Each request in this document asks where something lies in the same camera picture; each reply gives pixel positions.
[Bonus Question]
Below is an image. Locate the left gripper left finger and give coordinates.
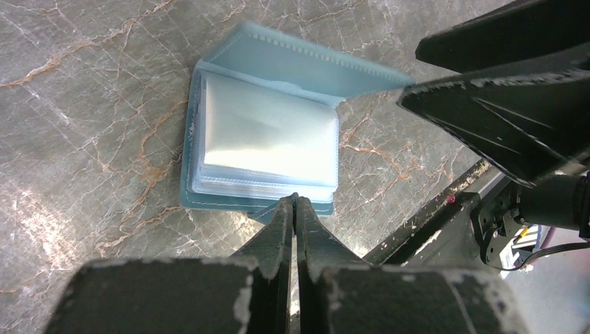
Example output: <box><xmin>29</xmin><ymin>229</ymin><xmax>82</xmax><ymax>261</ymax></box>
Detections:
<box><xmin>45</xmin><ymin>196</ymin><xmax>295</xmax><ymax>333</ymax></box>

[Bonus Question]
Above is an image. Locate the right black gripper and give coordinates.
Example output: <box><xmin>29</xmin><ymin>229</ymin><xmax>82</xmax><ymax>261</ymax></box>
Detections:
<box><xmin>398</xmin><ymin>43</ymin><xmax>589</xmax><ymax>240</ymax></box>

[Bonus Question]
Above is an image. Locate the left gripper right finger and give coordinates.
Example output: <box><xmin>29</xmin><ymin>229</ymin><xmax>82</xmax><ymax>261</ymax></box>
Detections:
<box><xmin>294</xmin><ymin>196</ymin><xmax>528</xmax><ymax>333</ymax></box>

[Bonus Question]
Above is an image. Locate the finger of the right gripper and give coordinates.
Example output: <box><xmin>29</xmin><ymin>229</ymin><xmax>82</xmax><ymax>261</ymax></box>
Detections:
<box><xmin>415</xmin><ymin>0</ymin><xmax>589</xmax><ymax>73</ymax></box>

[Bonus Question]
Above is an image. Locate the blue card holder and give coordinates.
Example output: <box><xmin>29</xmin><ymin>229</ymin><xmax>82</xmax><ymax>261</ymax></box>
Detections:
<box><xmin>180</xmin><ymin>22</ymin><xmax>413</xmax><ymax>223</ymax></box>

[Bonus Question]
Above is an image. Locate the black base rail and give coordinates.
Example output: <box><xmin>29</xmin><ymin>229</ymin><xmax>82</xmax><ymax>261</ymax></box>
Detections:
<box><xmin>364</xmin><ymin>160</ymin><xmax>526</xmax><ymax>270</ymax></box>

